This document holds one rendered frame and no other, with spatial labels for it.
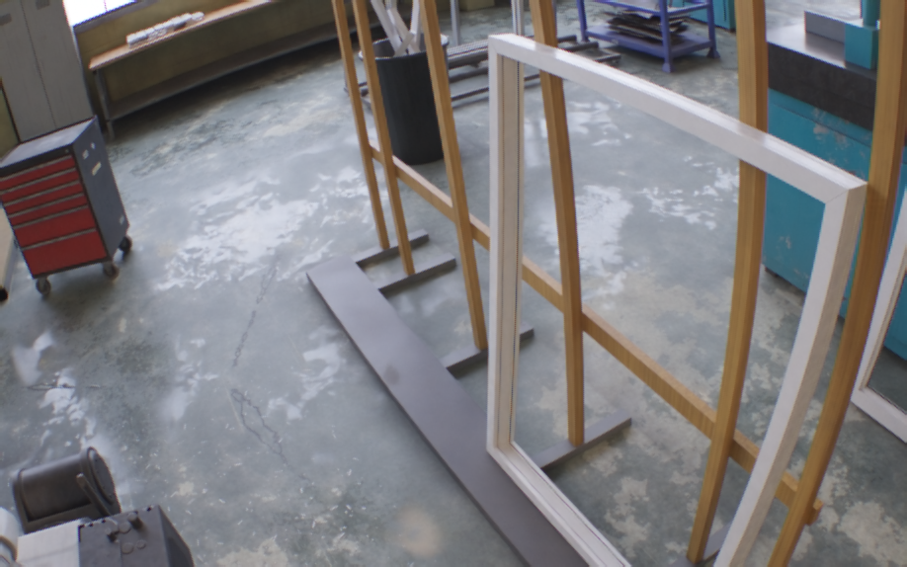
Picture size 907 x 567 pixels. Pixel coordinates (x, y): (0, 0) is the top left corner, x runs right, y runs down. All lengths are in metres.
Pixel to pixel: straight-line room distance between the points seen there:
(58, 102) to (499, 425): 6.47
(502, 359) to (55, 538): 1.73
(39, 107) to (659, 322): 6.66
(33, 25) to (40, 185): 3.68
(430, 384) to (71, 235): 2.55
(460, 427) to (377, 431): 0.34
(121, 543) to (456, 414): 2.08
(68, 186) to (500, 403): 2.92
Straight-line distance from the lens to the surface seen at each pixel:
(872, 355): 2.83
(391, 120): 4.70
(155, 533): 0.87
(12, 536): 0.86
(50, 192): 4.48
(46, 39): 7.92
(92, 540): 0.90
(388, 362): 3.09
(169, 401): 3.39
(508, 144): 2.02
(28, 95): 8.04
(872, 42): 2.80
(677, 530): 2.42
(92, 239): 4.51
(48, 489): 1.02
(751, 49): 1.30
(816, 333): 1.26
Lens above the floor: 1.97
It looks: 32 degrees down
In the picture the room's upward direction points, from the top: 10 degrees counter-clockwise
